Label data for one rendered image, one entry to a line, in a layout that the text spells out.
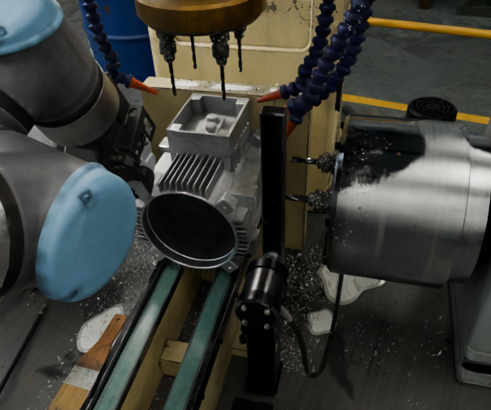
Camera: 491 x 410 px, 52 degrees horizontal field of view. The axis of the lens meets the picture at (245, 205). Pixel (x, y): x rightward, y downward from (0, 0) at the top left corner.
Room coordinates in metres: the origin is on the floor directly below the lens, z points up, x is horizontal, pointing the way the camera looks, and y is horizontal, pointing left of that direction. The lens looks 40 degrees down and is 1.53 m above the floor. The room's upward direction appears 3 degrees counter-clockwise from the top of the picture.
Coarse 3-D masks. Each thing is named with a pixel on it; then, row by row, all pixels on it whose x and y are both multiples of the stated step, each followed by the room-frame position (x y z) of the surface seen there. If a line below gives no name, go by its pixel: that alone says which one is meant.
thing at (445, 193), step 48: (336, 144) 0.59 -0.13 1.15; (384, 144) 0.57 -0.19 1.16; (432, 144) 0.56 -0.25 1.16; (480, 144) 0.56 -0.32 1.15; (336, 192) 0.52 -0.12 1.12; (384, 192) 0.51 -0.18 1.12; (432, 192) 0.50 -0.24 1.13; (480, 192) 0.50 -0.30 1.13; (336, 240) 0.49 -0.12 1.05; (384, 240) 0.48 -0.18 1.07; (432, 240) 0.46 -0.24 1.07; (480, 240) 0.46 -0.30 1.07
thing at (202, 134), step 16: (192, 96) 0.76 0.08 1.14; (208, 96) 0.76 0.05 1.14; (192, 112) 0.75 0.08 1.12; (208, 112) 0.76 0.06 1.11; (224, 112) 0.75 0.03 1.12; (240, 112) 0.70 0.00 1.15; (176, 128) 0.66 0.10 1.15; (192, 128) 0.71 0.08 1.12; (208, 128) 0.68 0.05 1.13; (224, 128) 0.70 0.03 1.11; (240, 128) 0.68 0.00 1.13; (176, 144) 0.65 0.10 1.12; (192, 144) 0.65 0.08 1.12; (208, 144) 0.64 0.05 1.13; (224, 144) 0.63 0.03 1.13; (240, 144) 0.67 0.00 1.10; (224, 160) 0.63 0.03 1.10
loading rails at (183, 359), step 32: (256, 256) 0.67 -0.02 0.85; (160, 288) 0.54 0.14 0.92; (192, 288) 0.61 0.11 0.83; (224, 288) 0.54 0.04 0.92; (128, 320) 0.47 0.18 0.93; (160, 320) 0.49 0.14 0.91; (224, 320) 0.47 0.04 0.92; (128, 352) 0.42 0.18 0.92; (160, 352) 0.47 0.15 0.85; (192, 352) 0.42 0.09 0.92; (224, 352) 0.46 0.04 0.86; (96, 384) 0.37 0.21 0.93; (128, 384) 0.38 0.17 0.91; (192, 384) 0.37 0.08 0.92
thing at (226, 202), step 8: (256, 128) 0.74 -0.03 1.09; (256, 136) 0.72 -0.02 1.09; (256, 144) 0.72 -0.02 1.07; (152, 192) 0.59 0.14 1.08; (224, 192) 0.57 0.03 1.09; (144, 200) 0.59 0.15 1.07; (216, 200) 0.56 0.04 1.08; (224, 200) 0.55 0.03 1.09; (232, 200) 0.56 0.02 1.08; (224, 208) 0.55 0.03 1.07; (232, 208) 0.55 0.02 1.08; (152, 248) 0.59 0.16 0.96; (160, 256) 0.58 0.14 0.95; (224, 264) 0.55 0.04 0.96; (232, 264) 0.55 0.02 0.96
